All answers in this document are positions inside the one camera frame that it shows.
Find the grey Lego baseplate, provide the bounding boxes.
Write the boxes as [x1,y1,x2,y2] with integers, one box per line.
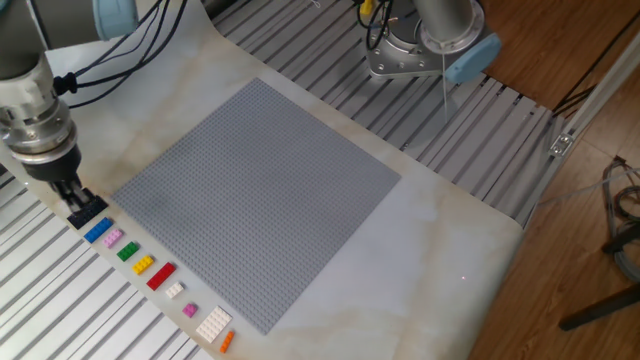
[110,77,402,335]

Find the aluminium frame profile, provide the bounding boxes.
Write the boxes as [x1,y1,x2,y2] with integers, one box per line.
[514,29,640,230]

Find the grey floor cable bundle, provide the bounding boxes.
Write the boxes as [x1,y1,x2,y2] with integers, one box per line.
[602,155,640,284]

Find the white floor cable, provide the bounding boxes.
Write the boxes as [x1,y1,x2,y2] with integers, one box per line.
[537,167,640,207]

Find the black stand legs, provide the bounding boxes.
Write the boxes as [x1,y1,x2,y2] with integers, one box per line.
[558,233,640,332]

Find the silver corner bracket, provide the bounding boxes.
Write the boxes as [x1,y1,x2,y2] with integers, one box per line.
[548,132,575,159]

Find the green Lego brick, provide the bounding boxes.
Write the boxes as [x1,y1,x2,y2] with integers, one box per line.
[116,241,140,263]

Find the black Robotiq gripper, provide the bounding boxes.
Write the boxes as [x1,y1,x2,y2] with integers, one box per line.
[22,147,96,214]

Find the large white Lego plate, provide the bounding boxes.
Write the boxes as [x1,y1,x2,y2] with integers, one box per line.
[195,305,234,344]

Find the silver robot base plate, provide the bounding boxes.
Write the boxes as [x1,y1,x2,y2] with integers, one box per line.
[366,27,450,79]

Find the light pink Lego brick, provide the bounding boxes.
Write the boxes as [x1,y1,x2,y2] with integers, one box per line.
[102,228,124,249]

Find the black floor cable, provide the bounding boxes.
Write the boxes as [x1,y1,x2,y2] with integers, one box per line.
[552,9,640,119]

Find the dark navy Lego plate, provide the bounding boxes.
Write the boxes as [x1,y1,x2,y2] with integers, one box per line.
[67,194,109,231]

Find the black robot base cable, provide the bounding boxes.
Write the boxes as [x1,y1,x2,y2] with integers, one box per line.
[356,0,397,52]

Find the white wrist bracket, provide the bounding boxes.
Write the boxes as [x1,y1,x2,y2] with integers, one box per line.
[0,67,57,121]

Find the blue Lego brick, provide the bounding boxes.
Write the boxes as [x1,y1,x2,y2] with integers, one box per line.
[83,216,114,245]

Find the white zip tie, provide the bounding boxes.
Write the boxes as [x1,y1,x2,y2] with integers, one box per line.
[441,49,450,121]

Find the yellow Lego brick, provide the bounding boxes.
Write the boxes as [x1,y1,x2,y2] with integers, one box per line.
[131,254,155,276]

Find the red Lego brick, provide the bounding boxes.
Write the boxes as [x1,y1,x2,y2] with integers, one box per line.
[145,261,177,292]

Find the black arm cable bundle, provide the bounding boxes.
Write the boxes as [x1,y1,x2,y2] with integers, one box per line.
[52,0,190,110]

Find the marble pattern board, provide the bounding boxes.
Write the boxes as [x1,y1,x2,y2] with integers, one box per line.
[0,0,525,360]

